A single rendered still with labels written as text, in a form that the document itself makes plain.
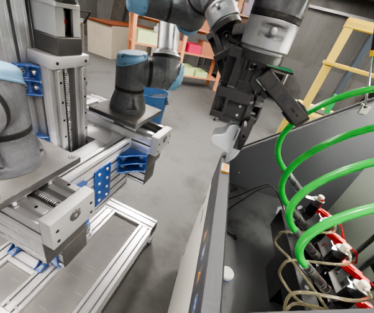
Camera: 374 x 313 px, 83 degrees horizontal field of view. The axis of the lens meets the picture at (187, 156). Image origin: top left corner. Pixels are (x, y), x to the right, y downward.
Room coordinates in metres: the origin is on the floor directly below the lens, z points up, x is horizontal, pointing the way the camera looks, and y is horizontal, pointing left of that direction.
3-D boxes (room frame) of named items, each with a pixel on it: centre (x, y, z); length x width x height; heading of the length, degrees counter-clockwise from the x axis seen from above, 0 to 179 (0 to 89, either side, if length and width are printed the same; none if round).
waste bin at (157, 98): (2.69, 0.64, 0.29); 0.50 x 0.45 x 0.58; 77
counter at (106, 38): (7.18, 2.84, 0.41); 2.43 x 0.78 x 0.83; 167
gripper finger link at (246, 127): (0.37, -0.09, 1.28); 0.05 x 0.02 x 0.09; 176
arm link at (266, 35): (0.39, -0.07, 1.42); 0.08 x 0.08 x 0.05
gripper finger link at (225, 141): (0.38, -0.07, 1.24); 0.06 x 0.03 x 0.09; 86
